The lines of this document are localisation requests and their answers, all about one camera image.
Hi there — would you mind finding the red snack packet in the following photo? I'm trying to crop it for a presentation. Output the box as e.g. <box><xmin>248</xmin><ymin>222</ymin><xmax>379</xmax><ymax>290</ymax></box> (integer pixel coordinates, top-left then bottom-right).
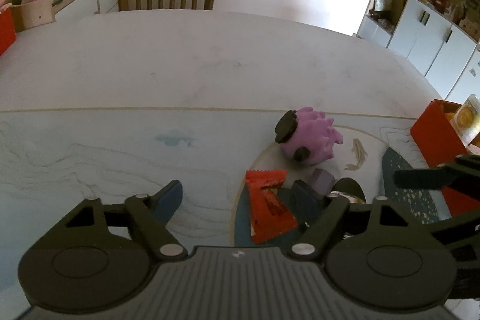
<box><xmin>245</xmin><ymin>170</ymin><xmax>298</xmax><ymax>244</ymax></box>

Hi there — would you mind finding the purple spiky plush toy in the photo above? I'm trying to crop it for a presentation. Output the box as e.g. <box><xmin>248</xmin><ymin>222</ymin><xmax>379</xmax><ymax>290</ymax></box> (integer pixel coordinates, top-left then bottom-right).
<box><xmin>274</xmin><ymin>107</ymin><xmax>343</xmax><ymax>166</ymax></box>

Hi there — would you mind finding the small purple block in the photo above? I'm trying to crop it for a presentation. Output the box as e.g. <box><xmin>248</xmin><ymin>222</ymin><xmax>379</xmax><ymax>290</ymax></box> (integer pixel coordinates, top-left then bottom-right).
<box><xmin>307</xmin><ymin>168</ymin><xmax>336</xmax><ymax>196</ymax></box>

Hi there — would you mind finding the white hallway cabinet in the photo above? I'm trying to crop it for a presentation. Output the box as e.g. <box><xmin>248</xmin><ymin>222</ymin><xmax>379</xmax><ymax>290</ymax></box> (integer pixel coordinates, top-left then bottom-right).
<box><xmin>357</xmin><ymin>0</ymin><xmax>479</xmax><ymax>102</ymax></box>

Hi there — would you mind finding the white sideboard cabinet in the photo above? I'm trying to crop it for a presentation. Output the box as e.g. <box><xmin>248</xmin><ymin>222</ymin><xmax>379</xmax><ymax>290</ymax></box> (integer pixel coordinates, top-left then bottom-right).
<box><xmin>52</xmin><ymin>0</ymin><xmax>118</xmax><ymax>22</ymax></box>

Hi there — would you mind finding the red cardboard box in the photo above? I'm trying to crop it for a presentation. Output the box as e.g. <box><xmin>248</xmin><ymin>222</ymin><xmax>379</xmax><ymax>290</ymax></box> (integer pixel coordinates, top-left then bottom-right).
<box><xmin>0</xmin><ymin>9</ymin><xmax>16</xmax><ymax>55</ymax></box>

